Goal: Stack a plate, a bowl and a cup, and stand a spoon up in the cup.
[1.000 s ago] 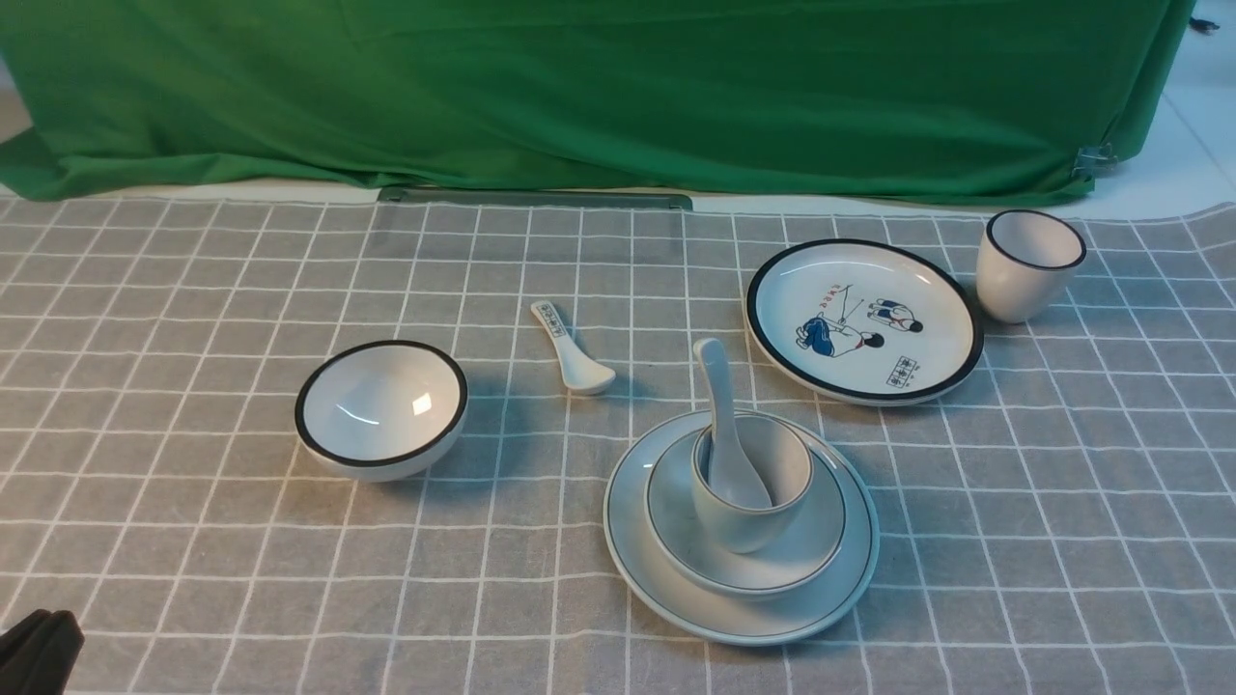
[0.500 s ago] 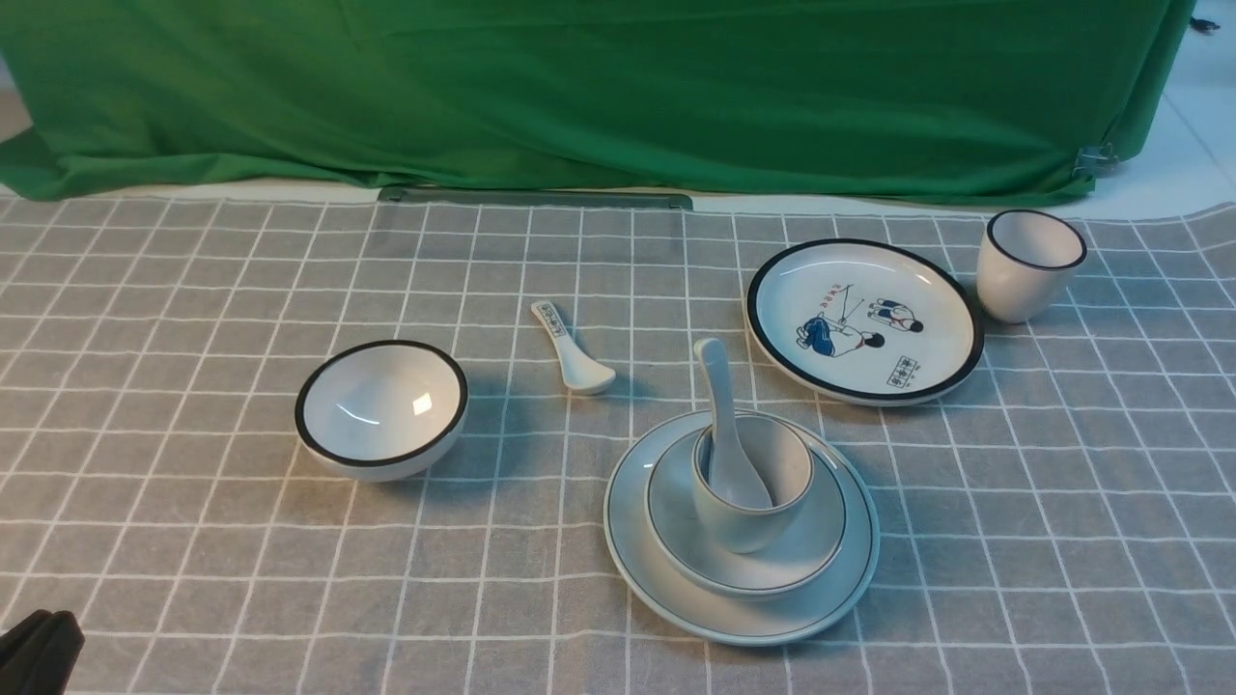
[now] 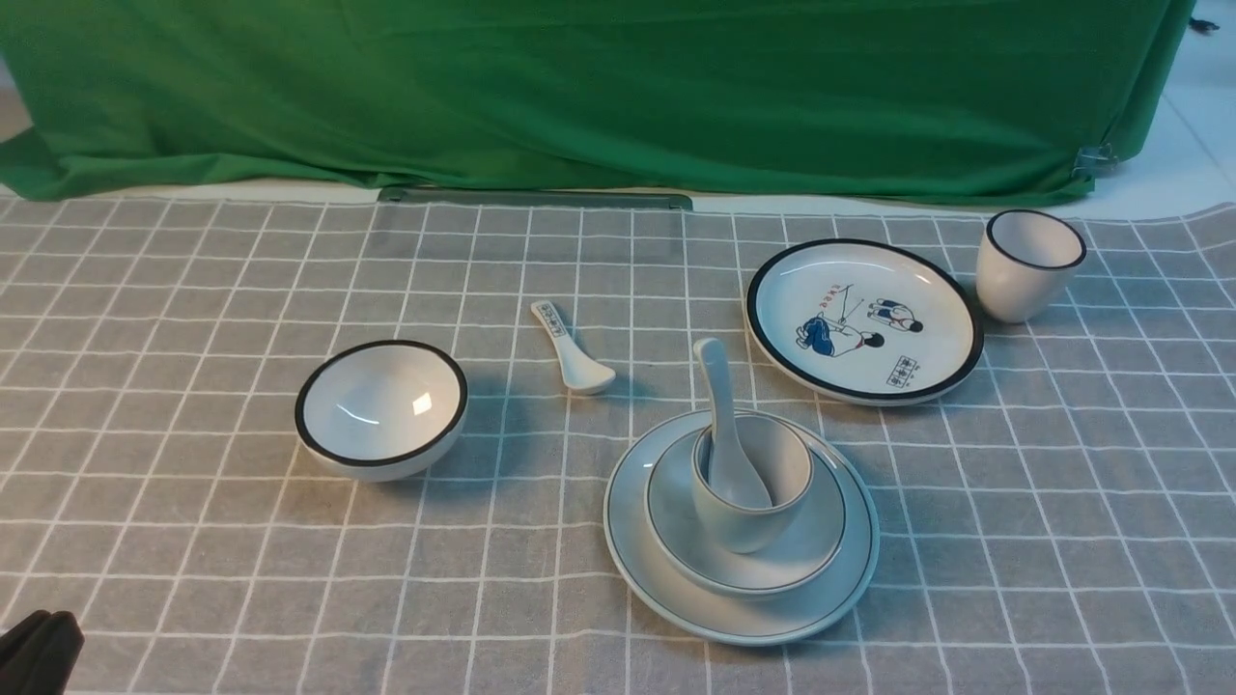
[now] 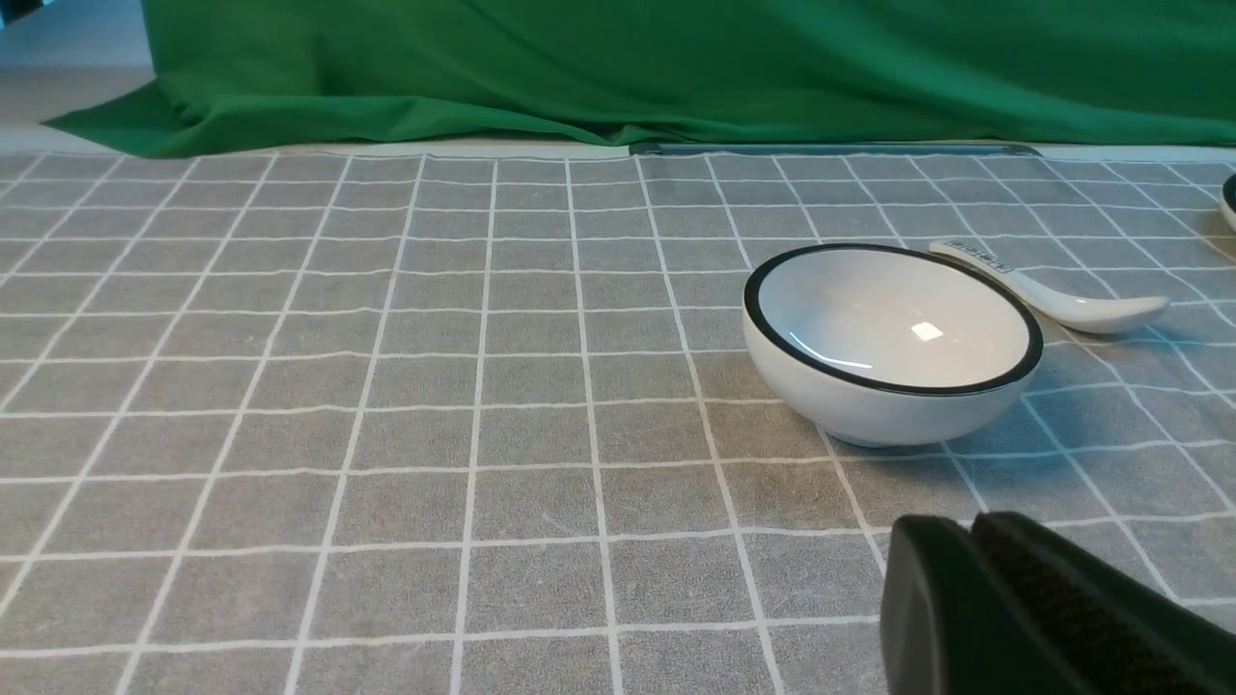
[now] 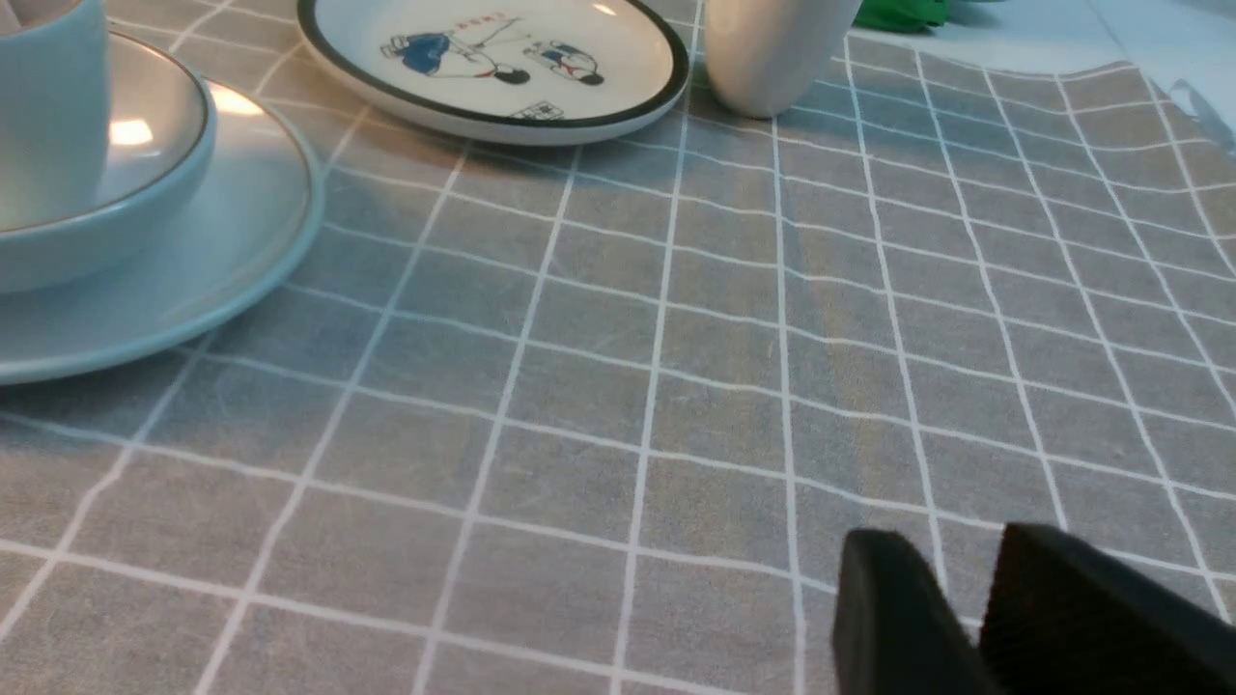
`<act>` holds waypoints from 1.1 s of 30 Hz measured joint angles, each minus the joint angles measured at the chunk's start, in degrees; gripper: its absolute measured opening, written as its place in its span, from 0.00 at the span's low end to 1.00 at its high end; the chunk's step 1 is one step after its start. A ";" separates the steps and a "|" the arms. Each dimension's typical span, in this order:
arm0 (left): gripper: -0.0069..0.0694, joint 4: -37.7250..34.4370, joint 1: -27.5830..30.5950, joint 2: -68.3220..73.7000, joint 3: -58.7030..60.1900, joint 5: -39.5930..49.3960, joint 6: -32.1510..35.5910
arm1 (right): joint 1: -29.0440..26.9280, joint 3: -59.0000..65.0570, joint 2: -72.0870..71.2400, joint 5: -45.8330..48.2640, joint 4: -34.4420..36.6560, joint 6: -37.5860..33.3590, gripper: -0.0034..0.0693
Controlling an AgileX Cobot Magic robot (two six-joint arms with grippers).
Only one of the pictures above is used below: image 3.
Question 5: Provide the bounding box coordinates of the grey metal bar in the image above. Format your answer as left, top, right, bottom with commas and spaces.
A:
377, 185, 693, 211

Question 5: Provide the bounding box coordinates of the grey checked tablecloth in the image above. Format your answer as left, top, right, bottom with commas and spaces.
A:
1, 197, 1235, 694

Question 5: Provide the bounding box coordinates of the pale green cup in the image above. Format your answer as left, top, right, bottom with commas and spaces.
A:
691, 411, 815, 554

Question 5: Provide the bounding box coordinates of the black object at corner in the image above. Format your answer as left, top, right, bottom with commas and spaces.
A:
1, 610, 85, 694

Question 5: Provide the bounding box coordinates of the large pale plate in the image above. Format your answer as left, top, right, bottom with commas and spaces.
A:
602, 411, 880, 647

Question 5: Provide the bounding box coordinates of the black-rimmed white bowl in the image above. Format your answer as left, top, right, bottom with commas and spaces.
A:
293, 339, 468, 484

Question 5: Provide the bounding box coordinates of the black-rimmed white cup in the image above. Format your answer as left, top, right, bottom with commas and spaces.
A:
975, 209, 1086, 324

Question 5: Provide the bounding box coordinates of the grey-rimmed pale bowl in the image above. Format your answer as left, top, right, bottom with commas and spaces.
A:
644, 428, 845, 599

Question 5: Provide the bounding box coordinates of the green backdrop cloth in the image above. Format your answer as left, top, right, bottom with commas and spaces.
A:
2, 1, 1194, 207

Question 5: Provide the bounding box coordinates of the illustrated black-rimmed plate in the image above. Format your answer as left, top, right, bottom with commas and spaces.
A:
744, 237, 985, 406

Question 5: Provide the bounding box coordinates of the metal clamp on backdrop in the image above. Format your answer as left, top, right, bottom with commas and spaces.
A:
1070, 143, 1121, 181

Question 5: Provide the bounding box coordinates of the plain white ceramic spoon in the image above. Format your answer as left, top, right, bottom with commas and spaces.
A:
693, 336, 773, 510

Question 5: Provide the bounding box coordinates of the white spoon with characters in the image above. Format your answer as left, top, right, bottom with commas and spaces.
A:
530, 301, 616, 394

